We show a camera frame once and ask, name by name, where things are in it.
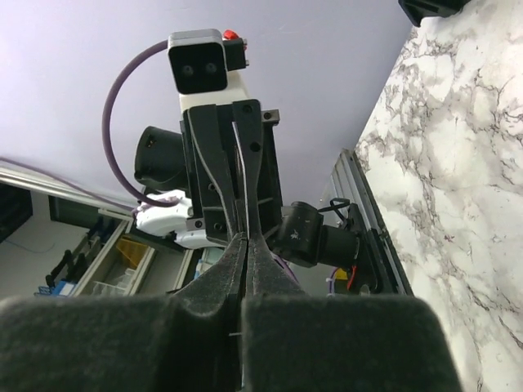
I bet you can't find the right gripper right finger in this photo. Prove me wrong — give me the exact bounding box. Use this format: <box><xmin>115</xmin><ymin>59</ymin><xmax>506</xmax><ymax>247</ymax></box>
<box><xmin>241</xmin><ymin>238</ymin><xmax>462</xmax><ymax>391</ymax></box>

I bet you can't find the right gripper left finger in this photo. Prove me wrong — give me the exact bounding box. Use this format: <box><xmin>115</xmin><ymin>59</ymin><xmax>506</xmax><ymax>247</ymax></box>
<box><xmin>1</xmin><ymin>234</ymin><xmax>247</xmax><ymax>391</ymax></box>

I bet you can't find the black card box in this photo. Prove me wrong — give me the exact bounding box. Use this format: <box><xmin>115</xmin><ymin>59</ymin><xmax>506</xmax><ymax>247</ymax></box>
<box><xmin>398</xmin><ymin>0</ymin><xmax>470</xmax><ymax>28</ymax></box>

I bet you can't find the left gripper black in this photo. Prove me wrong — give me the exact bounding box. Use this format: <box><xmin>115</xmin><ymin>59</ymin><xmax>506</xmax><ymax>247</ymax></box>
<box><xmin>181</xmin><ymin>99</ymin><xmax>283</xmax><ymax>246</ymax></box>

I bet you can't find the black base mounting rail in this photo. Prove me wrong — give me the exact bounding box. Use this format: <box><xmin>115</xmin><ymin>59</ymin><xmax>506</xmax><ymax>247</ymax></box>
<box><xmin>320</xmin><ymin>198</ymin><xmax>413</xmax><ymax>296</ymax></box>

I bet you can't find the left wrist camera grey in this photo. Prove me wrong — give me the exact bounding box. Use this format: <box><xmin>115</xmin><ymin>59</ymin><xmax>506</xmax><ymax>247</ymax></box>
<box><xmin>168</xmin><ymin>29</ymin><xmax>228</xmax><ymax>95</ymax></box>

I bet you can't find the side aluminium rail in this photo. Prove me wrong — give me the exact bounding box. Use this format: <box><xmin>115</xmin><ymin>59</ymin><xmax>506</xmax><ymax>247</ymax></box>
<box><xmin>320</xmin><ymin>149</ymin><xmax>389</xmax><ymax>240</ymax></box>

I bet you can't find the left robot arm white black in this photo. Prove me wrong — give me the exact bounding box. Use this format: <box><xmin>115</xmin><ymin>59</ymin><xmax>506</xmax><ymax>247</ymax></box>
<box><xmin>136</xmin><ymin>100</ymin><xmax>362</xmax><ymax>268</ymax></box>

